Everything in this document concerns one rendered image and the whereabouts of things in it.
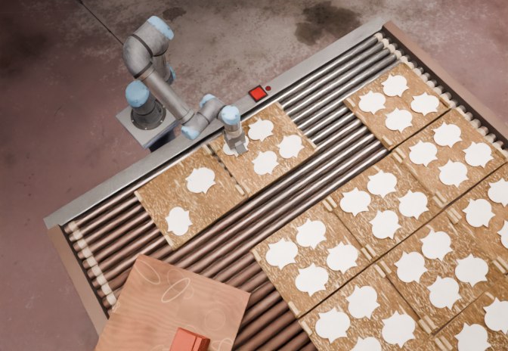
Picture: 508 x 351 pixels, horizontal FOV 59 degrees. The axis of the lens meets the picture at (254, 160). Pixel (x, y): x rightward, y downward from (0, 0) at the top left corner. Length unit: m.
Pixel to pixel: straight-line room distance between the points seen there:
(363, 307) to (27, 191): 2.48
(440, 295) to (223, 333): 0.91
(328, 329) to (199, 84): 2.23
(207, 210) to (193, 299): 0.42
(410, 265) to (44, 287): 2.26
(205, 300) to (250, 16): 2.67
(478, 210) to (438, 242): 0.25
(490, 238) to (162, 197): 1.48
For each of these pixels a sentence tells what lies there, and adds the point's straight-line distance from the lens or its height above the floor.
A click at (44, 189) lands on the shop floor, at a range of 3.49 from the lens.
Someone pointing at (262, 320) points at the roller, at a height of 0.92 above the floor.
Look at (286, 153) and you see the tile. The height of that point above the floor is 0.95.
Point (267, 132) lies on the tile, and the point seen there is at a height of 0.95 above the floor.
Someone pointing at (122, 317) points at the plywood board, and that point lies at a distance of 1.94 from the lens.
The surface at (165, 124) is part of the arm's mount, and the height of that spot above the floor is 0.89.
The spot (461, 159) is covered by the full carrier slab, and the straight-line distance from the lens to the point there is 2.33.
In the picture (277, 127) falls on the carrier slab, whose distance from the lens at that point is 2.23.
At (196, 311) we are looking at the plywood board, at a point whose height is 1.04.
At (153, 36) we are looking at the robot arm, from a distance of 1.87.
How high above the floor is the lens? 2.88
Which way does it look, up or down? 65 degrees down
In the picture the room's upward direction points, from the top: 5 degrees counter-clockwise
